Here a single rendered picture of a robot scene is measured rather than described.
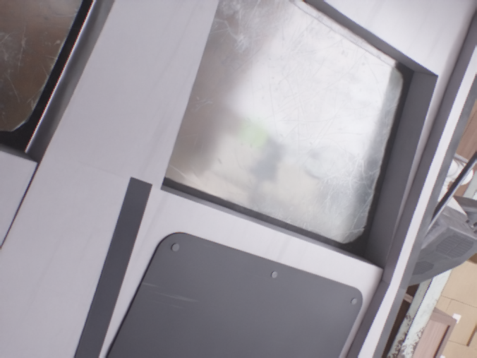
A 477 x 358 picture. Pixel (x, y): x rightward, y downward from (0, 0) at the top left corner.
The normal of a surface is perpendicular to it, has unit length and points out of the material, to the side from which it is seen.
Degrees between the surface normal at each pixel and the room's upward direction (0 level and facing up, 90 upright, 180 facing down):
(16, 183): 87
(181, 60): 95
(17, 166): 87
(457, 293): 90
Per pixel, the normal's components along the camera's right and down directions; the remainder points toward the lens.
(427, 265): 0.12, 0.83
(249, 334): 0.51, 0.29
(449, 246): 0.29, 0.67
